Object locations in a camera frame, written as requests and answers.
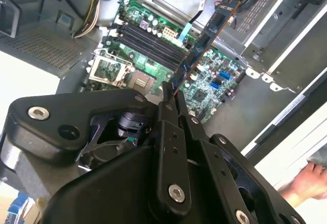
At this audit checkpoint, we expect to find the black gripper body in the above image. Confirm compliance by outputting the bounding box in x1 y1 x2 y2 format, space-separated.
42 144 230 224

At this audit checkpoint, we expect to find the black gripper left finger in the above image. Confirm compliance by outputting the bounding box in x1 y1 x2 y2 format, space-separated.
5 81 193 214

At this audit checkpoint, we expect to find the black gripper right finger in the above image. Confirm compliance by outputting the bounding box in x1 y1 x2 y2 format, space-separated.
175 90 307 224

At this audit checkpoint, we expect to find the blue RAM stick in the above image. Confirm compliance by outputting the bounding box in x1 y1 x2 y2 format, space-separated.
170 0 242 96

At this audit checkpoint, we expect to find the person's bare hand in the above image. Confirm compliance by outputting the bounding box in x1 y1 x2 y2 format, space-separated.
277 161 327 209

